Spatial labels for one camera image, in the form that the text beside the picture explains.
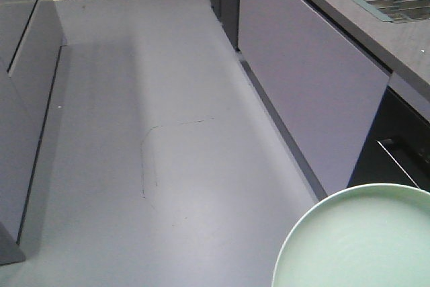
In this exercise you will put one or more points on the mint green round plate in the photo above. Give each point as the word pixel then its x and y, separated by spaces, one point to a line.
pixel 370 235

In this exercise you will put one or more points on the black oven front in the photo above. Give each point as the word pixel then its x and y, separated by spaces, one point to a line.
pixel 396 149

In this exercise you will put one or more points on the grey blue dish drying rack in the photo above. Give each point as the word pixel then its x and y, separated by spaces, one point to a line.
pixel 396 11

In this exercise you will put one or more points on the grey island cabinet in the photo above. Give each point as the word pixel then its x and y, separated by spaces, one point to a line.
pixel 31 38

